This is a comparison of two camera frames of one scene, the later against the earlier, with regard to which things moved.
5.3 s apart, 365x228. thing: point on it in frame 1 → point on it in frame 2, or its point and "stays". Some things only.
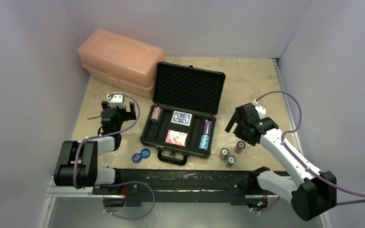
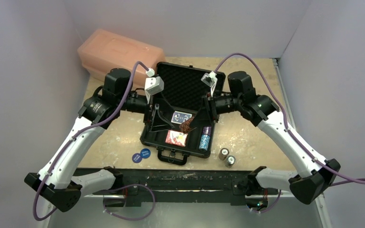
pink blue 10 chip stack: (239, 147) → (185, 126)
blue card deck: (181, 118) stays
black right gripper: (241, 116) → (210, 109)
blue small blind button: (145, 153) stays
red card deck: (177, 138) stays
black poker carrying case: (180, 122) stays
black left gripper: (128, 115) → (158, 121)
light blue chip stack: (204, 142) stays
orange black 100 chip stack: (223, 154) stays
